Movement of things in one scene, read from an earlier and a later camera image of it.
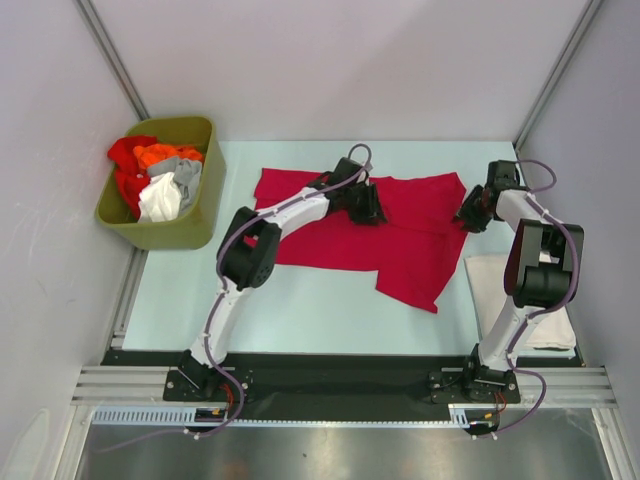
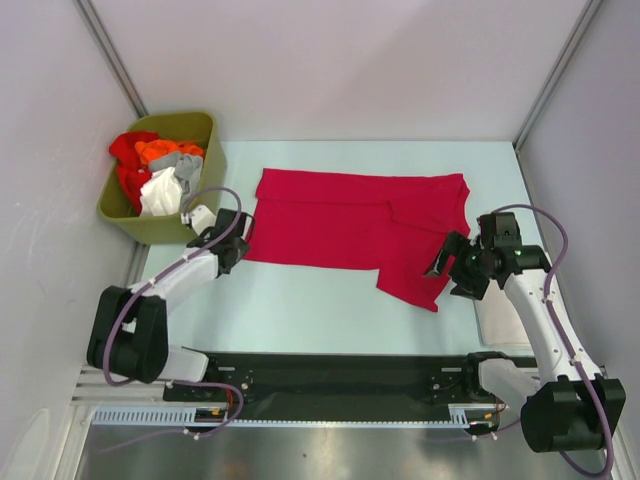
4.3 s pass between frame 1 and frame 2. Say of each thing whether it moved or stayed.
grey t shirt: stayed
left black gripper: moved
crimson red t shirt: stayed
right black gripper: moved
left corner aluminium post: stayed
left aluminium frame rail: stayed
